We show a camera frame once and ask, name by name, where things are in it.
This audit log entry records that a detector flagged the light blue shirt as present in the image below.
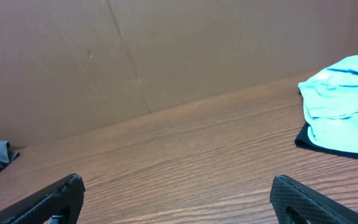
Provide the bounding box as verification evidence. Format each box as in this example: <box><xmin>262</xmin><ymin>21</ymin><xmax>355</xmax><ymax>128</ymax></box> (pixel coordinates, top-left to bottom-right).
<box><xmin>297</xmin><ymin>55</ymin><xmax>358</xmax><ymax>156</ymax></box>

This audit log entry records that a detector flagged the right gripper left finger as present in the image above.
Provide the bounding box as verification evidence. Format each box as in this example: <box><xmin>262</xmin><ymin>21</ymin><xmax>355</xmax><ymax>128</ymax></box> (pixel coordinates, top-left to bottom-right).
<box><xmin>0</xmin><ymin>174</ymin><xmax>85</xmax><ymax>224</ymax></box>

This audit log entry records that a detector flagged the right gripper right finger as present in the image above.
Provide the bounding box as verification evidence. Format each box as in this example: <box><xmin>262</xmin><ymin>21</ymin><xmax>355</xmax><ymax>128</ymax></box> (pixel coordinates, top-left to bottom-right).
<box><xmin>270</xmin><ymin>175</ymin><xmax>358</xmax><ymax>224</ymax></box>

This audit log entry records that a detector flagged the cardboard box wall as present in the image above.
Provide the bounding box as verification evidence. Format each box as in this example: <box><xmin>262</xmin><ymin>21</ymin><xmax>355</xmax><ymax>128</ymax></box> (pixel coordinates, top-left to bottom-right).
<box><xmin>0</xmin><ymin>0</ymin><xmax>358</xmax><ymax>146</ymax></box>

